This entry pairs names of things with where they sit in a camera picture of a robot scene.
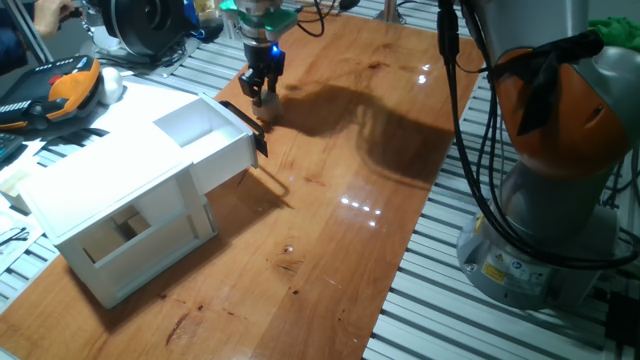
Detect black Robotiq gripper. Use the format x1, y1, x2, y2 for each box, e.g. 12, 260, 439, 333
237, 38, 287, 102

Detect light wooden cube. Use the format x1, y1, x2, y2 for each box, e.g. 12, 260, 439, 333
251, 89, 284, 124

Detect white drawer with black handle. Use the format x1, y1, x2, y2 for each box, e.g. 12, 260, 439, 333
152, 92, 270, 197

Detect forearm in dark blue sleeve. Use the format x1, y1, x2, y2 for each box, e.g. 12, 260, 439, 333
0, 4, 30, 77

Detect white plastic drawer cabinet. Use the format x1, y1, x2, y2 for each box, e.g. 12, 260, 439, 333
17, 132, 220, 310

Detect bare person hand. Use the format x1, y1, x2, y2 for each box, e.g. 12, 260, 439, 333
32, 0, 77, 40

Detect glossy brown wooden board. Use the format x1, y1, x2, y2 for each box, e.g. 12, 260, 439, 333
0, 9, 486, 360

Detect black filament spool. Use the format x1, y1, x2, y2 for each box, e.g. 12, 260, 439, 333
101, 0, 189, 57

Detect orange black teach pendant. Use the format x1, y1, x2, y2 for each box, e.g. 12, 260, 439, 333
0, 54, 104, 132

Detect grey metal pole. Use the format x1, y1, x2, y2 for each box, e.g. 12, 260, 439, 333
3, 0, 55, 66

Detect green cloth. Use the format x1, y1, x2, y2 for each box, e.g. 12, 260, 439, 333
588, 16, 640, 52

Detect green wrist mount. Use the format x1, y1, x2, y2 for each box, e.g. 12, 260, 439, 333
218, 0, 300, 35

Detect aluminium frame profile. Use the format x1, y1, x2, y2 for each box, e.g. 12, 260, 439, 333
373, 0, 407, 25

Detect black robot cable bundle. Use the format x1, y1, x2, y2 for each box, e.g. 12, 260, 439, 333
294, 0, 640, 271

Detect white drawer without metal handle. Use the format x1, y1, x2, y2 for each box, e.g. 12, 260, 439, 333
94, 214, 201, 297

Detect black frame eyeglasses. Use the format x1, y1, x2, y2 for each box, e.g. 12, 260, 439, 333
0, 226, 30, 250

